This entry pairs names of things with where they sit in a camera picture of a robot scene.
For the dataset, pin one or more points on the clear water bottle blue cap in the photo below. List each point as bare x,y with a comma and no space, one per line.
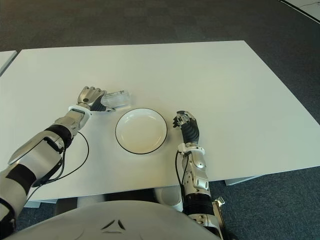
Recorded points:
120,100

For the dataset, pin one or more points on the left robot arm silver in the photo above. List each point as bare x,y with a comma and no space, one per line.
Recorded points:
37,150

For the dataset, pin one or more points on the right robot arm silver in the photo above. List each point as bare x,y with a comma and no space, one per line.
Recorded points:
198,176

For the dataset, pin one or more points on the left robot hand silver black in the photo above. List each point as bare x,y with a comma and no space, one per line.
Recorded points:
90,96

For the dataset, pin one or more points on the metal bracket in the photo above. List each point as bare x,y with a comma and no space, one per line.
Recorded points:
218,200

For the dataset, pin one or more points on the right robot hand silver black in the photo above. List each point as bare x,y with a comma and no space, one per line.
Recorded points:
191,131

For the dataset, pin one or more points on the grey robot torso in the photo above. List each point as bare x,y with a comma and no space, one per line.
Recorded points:
112,220

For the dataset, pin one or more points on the white table foot bar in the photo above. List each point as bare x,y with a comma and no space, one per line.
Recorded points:
237,181

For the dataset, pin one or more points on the white cylindrical base part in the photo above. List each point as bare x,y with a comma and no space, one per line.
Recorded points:
173,198
91,200

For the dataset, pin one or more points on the neighbouring white table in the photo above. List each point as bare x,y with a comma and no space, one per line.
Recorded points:
5,58

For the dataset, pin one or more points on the white plate black rim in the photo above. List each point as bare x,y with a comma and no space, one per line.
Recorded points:
141,131

